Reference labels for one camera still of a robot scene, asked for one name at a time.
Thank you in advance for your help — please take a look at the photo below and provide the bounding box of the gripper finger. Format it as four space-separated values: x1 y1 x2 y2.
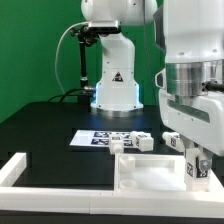
180 135 195 154
199 147 213 177

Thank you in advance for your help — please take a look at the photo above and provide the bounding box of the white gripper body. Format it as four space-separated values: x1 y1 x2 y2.
159 89 224 156

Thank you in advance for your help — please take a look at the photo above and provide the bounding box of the white square tabletop part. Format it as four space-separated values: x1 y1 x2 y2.
113 153 224 194

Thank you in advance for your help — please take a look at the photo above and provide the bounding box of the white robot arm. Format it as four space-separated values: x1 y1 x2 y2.
81 0 224 178

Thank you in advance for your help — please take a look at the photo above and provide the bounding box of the paper sheet with AprilTags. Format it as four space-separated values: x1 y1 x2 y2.
70 130 133 148

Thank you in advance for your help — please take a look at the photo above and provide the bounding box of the white U-shaped obstacle fence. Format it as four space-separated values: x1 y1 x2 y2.
0 153 224 218

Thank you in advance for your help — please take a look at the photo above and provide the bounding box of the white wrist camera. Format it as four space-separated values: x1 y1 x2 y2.
155 69 166 89

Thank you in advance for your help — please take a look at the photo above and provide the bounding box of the black camera on stand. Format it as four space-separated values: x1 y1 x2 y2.
70 21 121 105

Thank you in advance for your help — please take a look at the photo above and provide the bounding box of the white camera cable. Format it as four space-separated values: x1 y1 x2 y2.
54 21 90 96

